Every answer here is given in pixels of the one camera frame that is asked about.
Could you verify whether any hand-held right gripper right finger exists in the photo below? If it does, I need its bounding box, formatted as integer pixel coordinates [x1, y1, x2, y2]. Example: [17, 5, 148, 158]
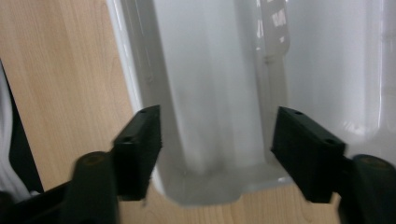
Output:
[270, 105, 347, 204]

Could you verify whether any white plastic storage box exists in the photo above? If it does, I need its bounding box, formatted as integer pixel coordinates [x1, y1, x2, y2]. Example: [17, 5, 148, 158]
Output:
[106, 0, 396, 207]

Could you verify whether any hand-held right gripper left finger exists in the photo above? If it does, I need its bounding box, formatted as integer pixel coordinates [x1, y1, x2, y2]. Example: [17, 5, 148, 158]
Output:
[112, 104, 163, 202]

